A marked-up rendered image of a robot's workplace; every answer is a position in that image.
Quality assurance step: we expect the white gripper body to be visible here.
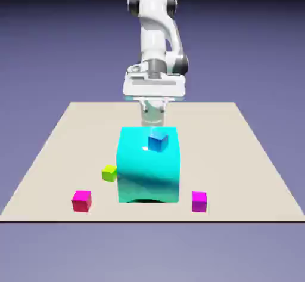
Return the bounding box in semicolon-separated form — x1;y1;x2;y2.
122;71;186;102

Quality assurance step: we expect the small blue cube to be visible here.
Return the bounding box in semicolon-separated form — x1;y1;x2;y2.
147;130;169;153

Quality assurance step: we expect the small yellow-green cube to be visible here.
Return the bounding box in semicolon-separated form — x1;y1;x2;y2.
101;164;118;183

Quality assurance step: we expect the small magenta cube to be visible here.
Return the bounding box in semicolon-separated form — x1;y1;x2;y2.
191;191;208;213

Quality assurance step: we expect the small pink-red cube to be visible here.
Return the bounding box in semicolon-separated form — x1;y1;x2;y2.
71;190;92;213

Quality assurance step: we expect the large cyan box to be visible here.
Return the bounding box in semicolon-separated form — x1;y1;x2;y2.
116;126;180;204

